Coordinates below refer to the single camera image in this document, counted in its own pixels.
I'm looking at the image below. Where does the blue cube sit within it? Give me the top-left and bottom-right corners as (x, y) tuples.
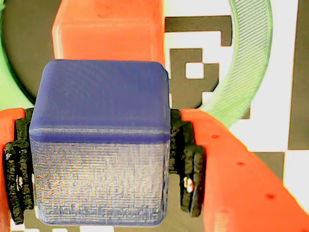
(28, 59), (171, 227)

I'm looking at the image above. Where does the green ring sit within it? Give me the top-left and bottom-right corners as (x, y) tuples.
(0, 0), (273, 129)

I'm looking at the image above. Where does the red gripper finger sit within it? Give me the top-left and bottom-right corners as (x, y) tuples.
(0, 107), (36, 232)
(169, 108), (309, 232)

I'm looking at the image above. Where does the red cube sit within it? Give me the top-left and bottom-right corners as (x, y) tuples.
(52, 0), (166, 64)

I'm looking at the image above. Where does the black white marker mat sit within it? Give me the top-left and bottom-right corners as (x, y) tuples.
(0, 0), (309, 232)

